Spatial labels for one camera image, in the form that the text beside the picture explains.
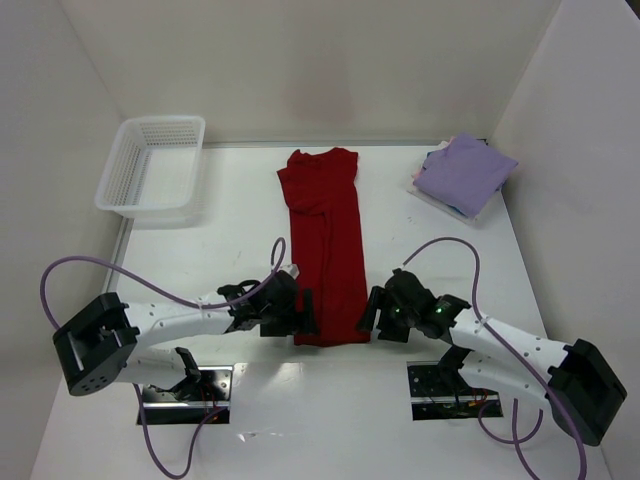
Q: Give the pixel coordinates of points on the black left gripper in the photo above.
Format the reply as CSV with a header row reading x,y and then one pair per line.
x,y
293,315

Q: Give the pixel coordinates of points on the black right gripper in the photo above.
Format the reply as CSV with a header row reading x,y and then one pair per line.
x,y
383,316

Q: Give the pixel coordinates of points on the red t-shirt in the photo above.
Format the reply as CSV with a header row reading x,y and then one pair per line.
x,y
326,242

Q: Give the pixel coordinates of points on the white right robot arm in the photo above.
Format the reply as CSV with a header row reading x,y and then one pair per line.
x,y
572,382

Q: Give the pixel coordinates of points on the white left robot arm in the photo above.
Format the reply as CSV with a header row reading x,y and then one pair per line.
x,y
111,341

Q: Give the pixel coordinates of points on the folded shirts under purple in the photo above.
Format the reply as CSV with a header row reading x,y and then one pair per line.
x,y
451,210

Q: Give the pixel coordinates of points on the folded purple t-shirt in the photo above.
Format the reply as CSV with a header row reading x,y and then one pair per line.
x,y
465,173

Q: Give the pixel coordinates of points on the white plastic laundry basket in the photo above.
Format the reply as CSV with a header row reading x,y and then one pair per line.
x,y
153,169

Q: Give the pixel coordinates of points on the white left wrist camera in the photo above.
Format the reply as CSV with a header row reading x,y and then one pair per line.
x,y
291,269

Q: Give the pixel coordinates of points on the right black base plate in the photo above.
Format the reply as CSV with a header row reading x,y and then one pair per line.
x,y
437,394

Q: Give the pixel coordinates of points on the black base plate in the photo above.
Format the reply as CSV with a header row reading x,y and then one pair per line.
x,y
192,404
437,394

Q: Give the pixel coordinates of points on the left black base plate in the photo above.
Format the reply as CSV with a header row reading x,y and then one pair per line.
x,y
192,404

